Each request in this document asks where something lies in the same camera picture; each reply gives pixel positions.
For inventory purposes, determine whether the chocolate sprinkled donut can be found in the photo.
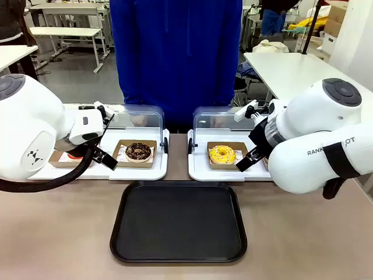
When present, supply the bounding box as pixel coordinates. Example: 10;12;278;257
125;142;154;163

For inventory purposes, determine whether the large white table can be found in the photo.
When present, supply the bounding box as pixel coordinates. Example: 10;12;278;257
242;52;373;102

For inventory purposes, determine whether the yellow cloth bundle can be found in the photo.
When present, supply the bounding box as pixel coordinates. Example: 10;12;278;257
294;15;329;32

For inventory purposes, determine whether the black strap on arm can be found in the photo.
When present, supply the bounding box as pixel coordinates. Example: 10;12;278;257
321;142;363;201

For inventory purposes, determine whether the white desk with metal legs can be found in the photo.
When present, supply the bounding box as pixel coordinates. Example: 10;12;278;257
29;26;105;74
28;2;115;51

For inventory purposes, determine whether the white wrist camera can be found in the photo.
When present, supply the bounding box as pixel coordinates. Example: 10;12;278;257
78;101;116;127
234;99;269;123

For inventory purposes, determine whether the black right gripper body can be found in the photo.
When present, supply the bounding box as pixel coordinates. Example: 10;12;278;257
248;117;274;153

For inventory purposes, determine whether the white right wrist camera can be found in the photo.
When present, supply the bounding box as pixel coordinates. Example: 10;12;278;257
234;99;269;123

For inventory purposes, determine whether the brown cardboard box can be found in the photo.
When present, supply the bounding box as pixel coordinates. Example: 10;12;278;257
323;2;348;38

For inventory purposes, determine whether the black plastic serving tray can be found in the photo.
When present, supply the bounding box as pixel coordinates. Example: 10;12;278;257
110;180;248;265

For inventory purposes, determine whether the bystander in dark clothes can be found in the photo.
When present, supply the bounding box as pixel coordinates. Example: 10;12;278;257
0;0;33;47

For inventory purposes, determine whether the white table with dark legs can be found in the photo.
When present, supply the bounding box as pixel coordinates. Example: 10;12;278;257
0;44;40;81

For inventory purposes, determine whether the white storage box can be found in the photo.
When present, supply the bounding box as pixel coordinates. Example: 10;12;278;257
321;31;336;57

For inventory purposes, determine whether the person in blue hoodie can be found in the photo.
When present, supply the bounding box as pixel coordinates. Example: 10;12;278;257
110;0;244;134

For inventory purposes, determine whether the black office chair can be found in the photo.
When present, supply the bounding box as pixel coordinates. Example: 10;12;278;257
234;62;258;106

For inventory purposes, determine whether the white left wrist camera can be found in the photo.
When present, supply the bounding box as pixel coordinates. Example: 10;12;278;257
78;101;116;127

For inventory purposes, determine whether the clear display case lid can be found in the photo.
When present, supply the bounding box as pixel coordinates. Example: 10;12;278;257
192;105;265;154
62;103;167;155

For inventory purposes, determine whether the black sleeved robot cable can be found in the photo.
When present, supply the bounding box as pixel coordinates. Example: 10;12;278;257
0;144;97;193

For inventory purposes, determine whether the person's right hand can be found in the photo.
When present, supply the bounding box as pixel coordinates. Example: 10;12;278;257
129;114;147;128

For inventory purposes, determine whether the cream canvas bag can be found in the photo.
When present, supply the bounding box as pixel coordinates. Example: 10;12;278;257
251;38;290;54

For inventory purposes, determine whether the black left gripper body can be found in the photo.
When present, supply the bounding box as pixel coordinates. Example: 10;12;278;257
54;132;101;160

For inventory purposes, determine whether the yellow sprinkled donut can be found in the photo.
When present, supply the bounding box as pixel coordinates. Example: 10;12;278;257
208;144;237;166

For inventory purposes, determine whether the white display case base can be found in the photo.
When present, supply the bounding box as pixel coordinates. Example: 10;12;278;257
187;128;275;183
29;127;170;181

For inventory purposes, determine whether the bystander in blue jeans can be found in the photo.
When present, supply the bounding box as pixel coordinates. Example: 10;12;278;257
258;0;301;37

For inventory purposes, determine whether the black stand pole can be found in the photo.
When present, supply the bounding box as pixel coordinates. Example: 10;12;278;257
301;0;323;55

